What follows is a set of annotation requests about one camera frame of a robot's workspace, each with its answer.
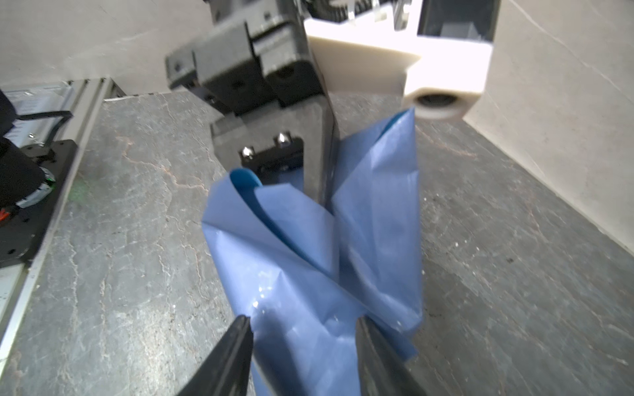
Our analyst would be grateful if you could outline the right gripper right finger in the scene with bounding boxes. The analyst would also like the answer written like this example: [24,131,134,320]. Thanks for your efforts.
[355,316,427,396]

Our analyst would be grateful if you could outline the aluminium mounting rail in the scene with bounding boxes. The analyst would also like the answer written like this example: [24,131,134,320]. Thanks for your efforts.
[1,78,125,367]

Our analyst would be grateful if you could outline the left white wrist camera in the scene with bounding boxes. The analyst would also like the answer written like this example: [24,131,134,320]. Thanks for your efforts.
[304,1,501,120]

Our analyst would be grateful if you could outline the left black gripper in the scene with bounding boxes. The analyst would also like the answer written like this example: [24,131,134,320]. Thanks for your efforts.
[165,1,339,206]

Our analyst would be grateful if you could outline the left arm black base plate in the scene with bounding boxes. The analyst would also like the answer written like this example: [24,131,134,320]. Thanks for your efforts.
[1,138,78,267]

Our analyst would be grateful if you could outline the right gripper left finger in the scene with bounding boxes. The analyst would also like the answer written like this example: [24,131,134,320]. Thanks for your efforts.
[178,315,254,396]

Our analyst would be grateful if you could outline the light blue wrapping paper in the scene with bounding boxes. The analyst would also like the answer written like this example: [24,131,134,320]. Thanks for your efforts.
[202,110,424,395]

